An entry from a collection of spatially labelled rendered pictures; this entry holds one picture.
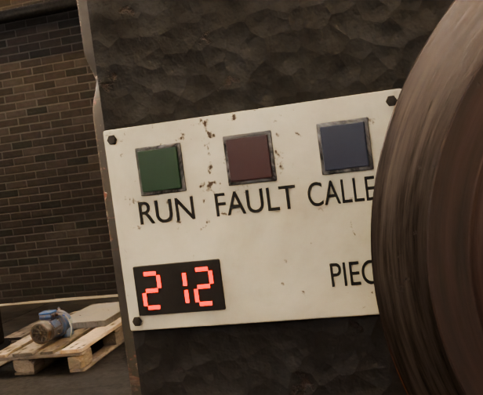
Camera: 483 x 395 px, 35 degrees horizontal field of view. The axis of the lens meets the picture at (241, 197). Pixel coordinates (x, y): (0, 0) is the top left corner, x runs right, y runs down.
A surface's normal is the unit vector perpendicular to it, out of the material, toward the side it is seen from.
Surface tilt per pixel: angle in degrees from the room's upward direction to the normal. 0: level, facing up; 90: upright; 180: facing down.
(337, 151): 90
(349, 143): 90
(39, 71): 90
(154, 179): 90
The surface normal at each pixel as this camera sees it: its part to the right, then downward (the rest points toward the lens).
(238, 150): -0.26, 0.09
